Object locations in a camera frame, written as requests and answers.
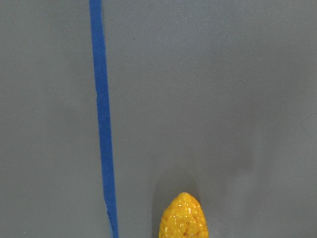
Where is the yellow corn cob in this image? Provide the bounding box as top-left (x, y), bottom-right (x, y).
top-left (158, 192), bottom-right (209, 238)

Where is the brown table mat blue grid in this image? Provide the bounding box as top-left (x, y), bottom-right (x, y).
top-left (0, 0), bottom-right (317, 238)

